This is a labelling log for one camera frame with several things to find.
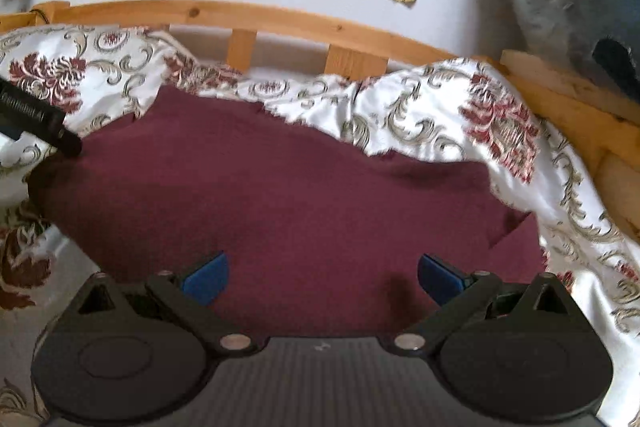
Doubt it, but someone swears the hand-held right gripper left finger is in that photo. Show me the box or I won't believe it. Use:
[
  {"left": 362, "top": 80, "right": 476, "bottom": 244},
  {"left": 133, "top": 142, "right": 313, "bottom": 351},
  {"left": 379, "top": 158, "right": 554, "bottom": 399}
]
[{"left": 72, "top": 252, "right": 266, "bottom": 355}]

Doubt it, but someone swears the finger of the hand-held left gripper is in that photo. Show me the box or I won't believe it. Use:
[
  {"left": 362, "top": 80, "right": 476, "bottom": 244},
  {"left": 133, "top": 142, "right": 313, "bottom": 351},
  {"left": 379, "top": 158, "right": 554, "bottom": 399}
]
[{"left": 52, "top": 114, "right": 84, "bottom": 158}]

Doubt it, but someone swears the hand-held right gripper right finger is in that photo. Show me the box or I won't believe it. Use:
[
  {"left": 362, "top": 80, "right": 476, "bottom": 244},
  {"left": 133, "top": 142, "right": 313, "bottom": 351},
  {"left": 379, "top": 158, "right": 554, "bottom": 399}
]
[{"left": 387, "top": 253, "right": 573, "bottom": 354}]

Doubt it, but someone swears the maroon long-sleeved sweater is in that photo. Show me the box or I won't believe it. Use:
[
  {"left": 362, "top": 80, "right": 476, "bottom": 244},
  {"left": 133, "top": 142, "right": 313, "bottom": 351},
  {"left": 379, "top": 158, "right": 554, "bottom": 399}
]
[{"left": 27, "top": 84, "right": 549, "bottom": 339}]

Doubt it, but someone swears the white floral satin blanket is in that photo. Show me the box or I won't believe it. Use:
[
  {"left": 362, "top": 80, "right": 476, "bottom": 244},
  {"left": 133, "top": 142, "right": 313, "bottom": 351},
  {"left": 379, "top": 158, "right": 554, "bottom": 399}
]
[{"left": 0, "top": 24, "right": 640, "bottom": 427}]

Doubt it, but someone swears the black cable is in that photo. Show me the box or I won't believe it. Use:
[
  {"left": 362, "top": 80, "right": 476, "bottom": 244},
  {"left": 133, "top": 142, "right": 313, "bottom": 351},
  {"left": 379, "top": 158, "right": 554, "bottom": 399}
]
[{"left": 29, "top": 6, "right": 57, "bottom": 26}]

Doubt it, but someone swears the wooden bed frame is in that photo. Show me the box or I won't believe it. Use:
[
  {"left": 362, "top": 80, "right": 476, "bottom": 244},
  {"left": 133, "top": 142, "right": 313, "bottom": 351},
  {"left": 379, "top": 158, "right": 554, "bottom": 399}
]
[{"left": 0, "top": 0, "right": 640, "bottom": 244}]

